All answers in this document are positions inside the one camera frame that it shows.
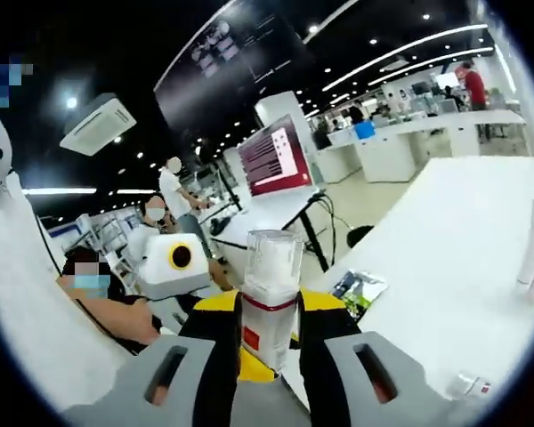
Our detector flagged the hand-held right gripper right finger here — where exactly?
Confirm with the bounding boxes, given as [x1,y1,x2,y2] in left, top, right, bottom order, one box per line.
[295,287,453,427]

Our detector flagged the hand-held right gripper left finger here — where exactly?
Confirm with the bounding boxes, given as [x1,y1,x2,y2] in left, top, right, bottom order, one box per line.
[64,289,244,427]

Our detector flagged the green black skincare sachet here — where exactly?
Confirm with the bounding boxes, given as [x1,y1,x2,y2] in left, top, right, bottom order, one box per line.
[330,268,390,322]

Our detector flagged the tall white skincare tube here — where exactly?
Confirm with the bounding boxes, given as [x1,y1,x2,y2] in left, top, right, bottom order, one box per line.
[514,198,534,297]

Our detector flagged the person's left hand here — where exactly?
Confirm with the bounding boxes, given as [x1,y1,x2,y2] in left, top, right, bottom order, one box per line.
[207,260,232,293]

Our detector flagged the white desk black legs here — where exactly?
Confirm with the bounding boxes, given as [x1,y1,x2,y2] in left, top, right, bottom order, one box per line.
[209,189,337,273]

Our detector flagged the black rounded object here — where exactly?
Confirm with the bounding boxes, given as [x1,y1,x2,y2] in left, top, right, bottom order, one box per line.
[345,224,376,250]

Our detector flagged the person's white shirt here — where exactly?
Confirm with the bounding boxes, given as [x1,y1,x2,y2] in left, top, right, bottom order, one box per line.
[0,168,133,406]

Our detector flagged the ceiling air conditioner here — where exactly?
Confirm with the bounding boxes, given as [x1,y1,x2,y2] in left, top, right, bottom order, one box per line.
[59,92,138,157]

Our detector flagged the dark overhead display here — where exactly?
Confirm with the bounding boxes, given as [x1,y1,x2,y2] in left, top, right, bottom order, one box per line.
[153,0,318,134]

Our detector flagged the long white counter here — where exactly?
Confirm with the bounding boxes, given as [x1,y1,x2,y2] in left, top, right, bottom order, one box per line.
[313,109,530,184]

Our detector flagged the blue box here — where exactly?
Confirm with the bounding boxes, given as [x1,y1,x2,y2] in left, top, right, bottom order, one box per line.
[352,121,376,142]

